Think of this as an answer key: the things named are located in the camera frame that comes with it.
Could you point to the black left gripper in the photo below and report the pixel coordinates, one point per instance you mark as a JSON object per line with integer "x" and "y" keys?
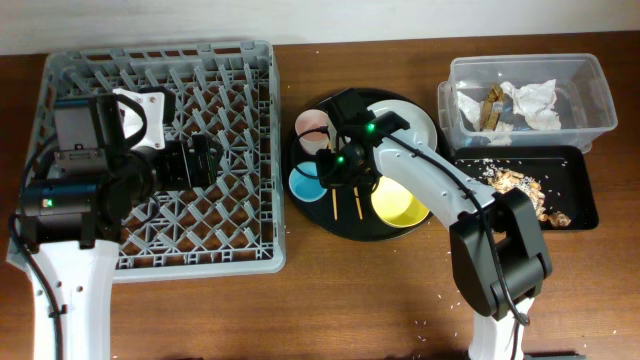
{"x": 185, "y": 177}

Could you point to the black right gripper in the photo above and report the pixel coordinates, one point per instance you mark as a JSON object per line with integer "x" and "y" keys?
{"x": 329, "y": 177}

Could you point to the pink plastic cup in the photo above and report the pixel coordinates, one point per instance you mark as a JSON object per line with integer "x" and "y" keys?
{"x": 307, "y": 125}

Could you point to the blue plastic cup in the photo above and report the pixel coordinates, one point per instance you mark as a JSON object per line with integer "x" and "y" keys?
{"x": 304, "y": 184}

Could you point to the yellow bowl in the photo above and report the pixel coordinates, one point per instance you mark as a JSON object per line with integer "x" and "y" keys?
{"x": 396, "y": 206}

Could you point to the white round plate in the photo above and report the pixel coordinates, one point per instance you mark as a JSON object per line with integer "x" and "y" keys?
{"x": 422, "y": 128}

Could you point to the brown wrapper waste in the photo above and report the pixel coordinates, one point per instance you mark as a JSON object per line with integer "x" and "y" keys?
{"x": 491, "y": 108}

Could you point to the food scraps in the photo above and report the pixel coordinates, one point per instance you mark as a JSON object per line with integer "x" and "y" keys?
{"x": 504, "y": 180}

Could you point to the white paper napkin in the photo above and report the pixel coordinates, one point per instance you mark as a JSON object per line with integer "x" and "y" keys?
{"x": 533, "y": 102}

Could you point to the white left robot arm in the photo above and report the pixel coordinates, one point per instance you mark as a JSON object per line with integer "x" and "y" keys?
{"x": 69, "y": 224}

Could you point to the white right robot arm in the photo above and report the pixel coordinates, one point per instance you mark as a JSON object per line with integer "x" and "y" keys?
{"x": 498, "y": 253}

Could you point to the grey dishwasher rack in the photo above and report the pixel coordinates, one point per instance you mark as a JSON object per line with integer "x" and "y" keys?
{"x": 227, "y": 91}

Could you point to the left wooden chopstick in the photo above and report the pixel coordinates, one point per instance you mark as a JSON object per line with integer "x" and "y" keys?
{"x": 333, "y": 190}

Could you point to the wooden chopstick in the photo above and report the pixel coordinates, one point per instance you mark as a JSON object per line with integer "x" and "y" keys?
{"x": 333, "y": 190}
{"x": 358, "y": 203}

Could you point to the right wooden chopstick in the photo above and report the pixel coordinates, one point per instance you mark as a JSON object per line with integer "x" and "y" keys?
{"x": 358, "y": 203}

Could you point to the black rectangular tray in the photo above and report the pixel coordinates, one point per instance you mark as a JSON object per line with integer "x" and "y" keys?
{"x": 560, "y": 170}

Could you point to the clear plastic bin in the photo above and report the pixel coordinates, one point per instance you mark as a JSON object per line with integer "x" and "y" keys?
{"x": 584, "y": 101}

